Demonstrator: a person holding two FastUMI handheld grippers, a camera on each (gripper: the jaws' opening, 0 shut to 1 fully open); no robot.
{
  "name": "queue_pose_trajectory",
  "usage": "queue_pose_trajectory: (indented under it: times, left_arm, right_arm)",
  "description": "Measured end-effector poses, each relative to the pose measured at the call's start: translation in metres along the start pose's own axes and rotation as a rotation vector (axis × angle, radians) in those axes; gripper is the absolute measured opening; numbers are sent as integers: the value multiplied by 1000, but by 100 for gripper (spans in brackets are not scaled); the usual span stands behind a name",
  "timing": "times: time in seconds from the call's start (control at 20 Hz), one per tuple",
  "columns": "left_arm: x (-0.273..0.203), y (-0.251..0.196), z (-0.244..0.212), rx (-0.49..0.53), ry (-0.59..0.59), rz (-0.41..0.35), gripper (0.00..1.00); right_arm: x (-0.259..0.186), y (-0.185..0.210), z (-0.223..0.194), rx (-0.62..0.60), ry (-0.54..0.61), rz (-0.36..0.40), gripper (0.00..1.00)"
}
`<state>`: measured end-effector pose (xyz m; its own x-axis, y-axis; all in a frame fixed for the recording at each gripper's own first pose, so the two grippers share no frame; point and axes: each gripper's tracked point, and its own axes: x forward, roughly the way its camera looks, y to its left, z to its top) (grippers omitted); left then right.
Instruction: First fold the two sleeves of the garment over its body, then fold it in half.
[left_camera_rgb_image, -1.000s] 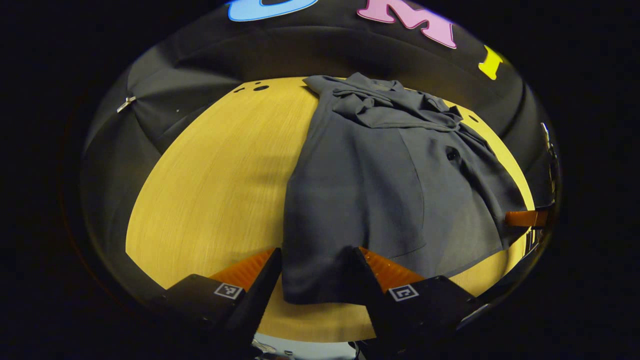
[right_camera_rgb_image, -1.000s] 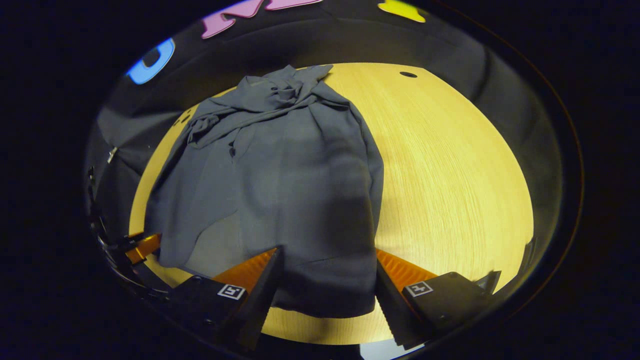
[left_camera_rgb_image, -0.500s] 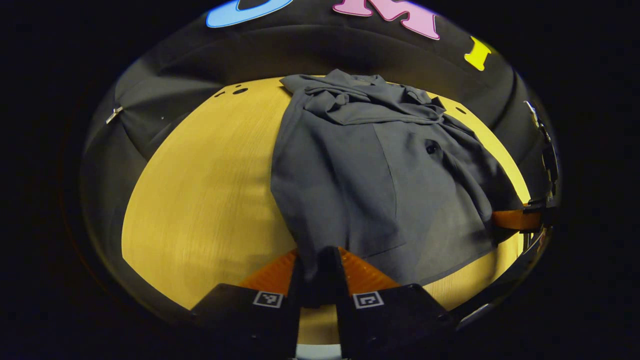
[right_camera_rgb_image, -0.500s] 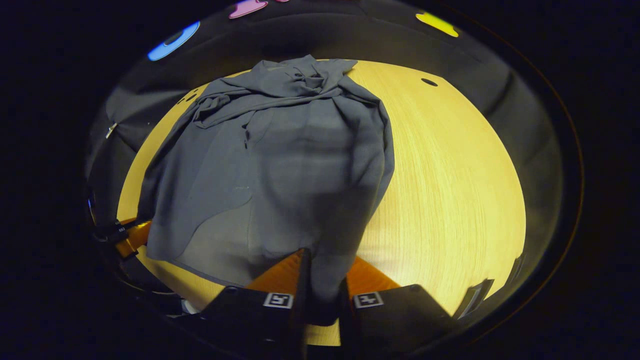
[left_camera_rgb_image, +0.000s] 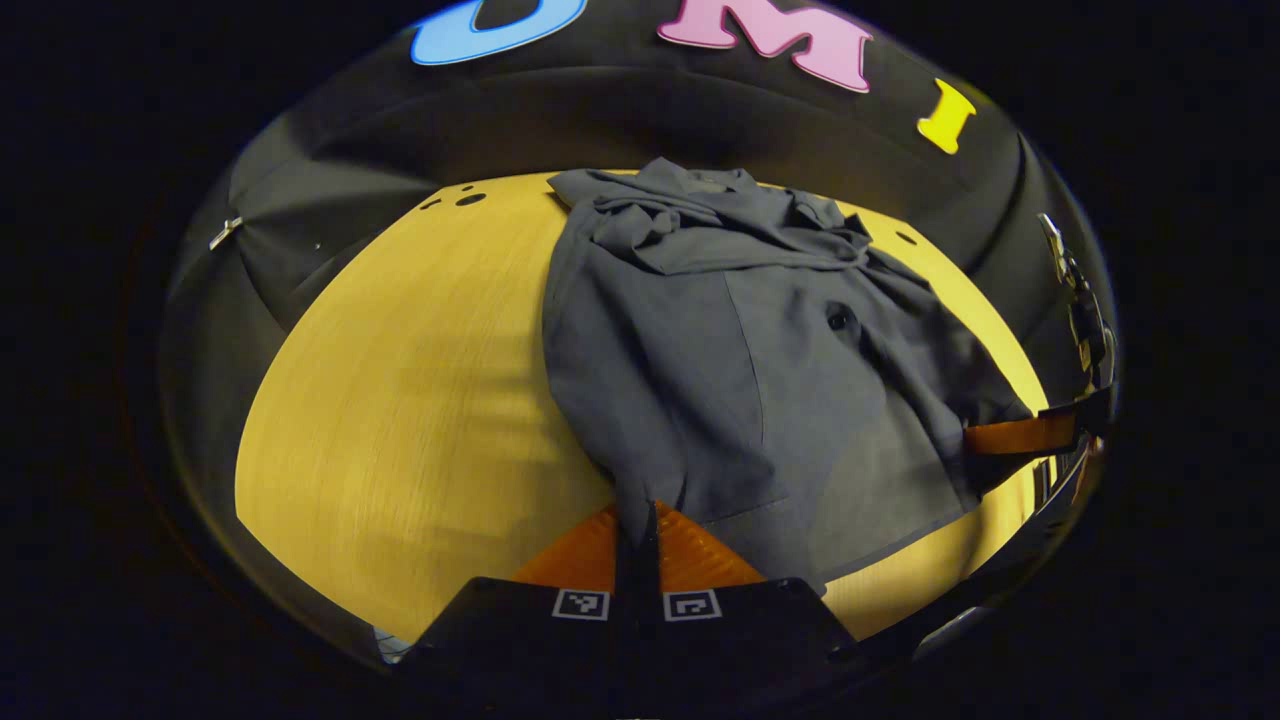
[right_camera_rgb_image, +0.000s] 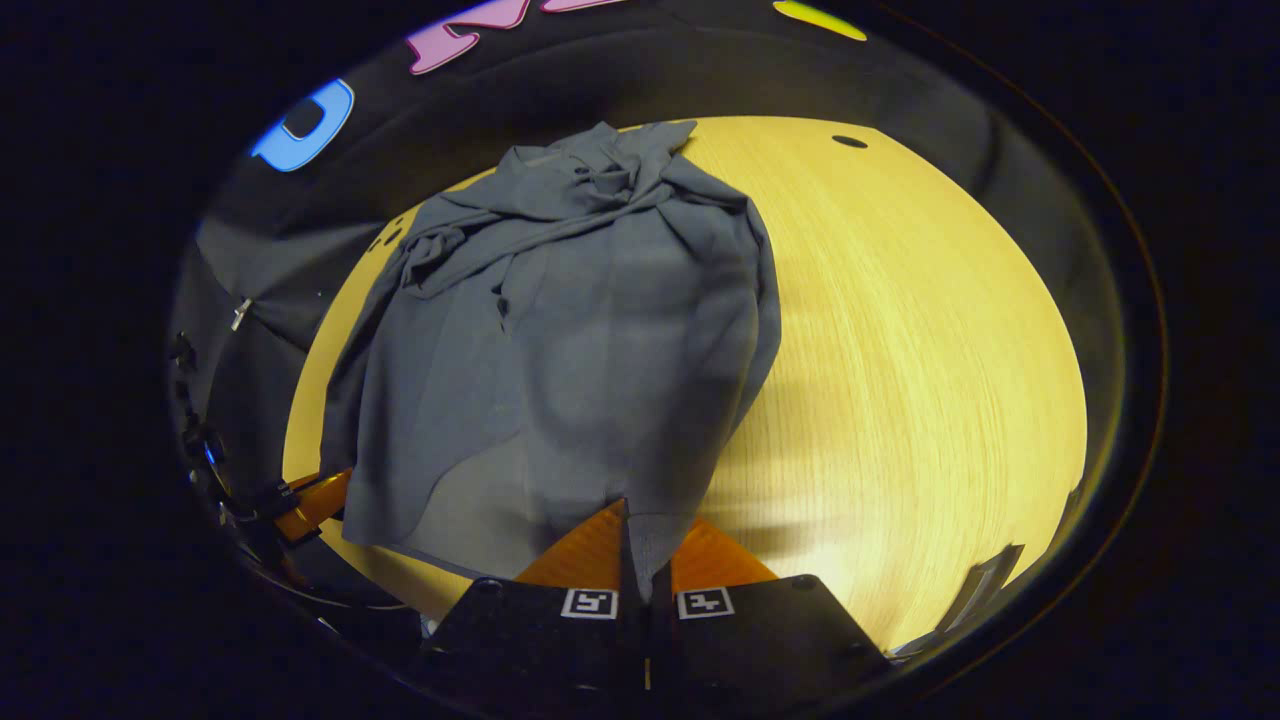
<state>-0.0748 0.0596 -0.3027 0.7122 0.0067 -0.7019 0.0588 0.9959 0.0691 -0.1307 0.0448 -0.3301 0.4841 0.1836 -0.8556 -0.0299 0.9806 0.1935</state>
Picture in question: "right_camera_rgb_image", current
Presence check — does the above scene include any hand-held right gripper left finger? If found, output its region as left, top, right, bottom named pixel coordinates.
left=420, top=497, right=647, bottom=701

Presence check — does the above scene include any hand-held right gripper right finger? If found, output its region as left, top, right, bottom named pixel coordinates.
left=646, top=515, right=891, bottom=703

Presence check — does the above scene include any grey button shirt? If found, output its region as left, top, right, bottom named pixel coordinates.
left=320, top=120, right=783, bottom=601

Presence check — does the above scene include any black backdrop cloth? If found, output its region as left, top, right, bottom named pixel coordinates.
left=170, top=0, right=1126, bottom=501

